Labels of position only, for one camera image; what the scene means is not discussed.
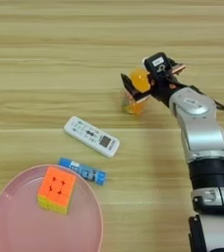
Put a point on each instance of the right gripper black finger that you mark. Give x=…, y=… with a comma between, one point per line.
x=133, y=90
x=179, y=68

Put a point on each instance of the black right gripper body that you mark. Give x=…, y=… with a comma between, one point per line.
x=164, y=90

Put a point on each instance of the orange juice bottle white cap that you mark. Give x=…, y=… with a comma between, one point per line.
x=140, y=80

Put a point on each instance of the white remote control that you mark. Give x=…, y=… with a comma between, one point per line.
x=84, y=131

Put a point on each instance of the orange yellow puzzle cube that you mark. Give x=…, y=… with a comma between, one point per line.
x=56, y=188

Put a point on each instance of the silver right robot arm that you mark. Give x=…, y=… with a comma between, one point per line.
x=202, y=138

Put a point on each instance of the pink round plate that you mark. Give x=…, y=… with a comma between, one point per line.
x=15, y=229

